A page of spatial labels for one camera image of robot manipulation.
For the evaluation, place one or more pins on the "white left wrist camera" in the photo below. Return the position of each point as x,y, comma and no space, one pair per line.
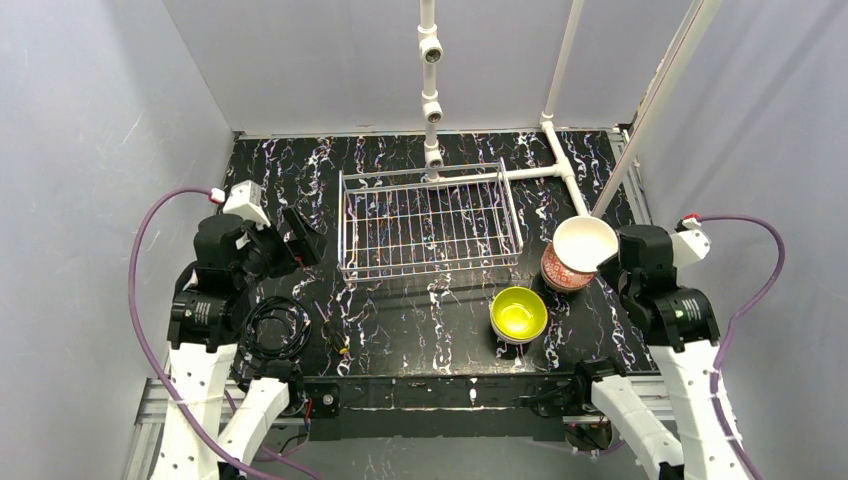
244,201

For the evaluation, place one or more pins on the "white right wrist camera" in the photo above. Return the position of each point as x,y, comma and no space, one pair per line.
689,242

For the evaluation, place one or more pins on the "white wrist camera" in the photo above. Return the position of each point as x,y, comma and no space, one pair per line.
244,201
689,242

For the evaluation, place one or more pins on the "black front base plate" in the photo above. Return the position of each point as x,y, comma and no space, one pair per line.
542,407

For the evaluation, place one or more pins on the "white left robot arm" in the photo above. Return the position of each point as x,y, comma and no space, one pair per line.
232,370

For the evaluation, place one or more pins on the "white PVC pipe frame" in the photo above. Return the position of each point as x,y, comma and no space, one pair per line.
562,167

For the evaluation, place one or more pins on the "black yellow screwdriver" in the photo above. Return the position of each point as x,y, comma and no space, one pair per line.
332,334

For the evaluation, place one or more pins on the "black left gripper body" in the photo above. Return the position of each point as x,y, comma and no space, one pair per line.
291,234

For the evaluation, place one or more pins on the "white diagonal PVC pole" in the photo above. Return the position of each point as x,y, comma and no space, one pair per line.
683,45

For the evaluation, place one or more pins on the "white PVC camera post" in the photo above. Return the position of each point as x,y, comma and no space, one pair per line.
430,53

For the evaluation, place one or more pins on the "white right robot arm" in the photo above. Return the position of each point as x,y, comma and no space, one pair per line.
680,329

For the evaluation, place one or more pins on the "yellow-green bowl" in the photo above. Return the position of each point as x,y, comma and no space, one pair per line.
518,302

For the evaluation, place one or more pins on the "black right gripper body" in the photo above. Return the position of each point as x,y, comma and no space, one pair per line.
613,266

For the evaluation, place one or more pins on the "aluminium extrusion frame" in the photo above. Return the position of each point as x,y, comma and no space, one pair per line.
149,425

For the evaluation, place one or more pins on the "beige floral bowl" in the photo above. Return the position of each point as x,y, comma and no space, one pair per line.
583,243

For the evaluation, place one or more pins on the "white wire dish rack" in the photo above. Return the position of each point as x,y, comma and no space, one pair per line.
413,222

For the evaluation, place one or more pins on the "white bowl under green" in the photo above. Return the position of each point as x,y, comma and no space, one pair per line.
518,331

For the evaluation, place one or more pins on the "red patterned bowl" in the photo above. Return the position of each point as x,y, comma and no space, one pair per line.
560,278

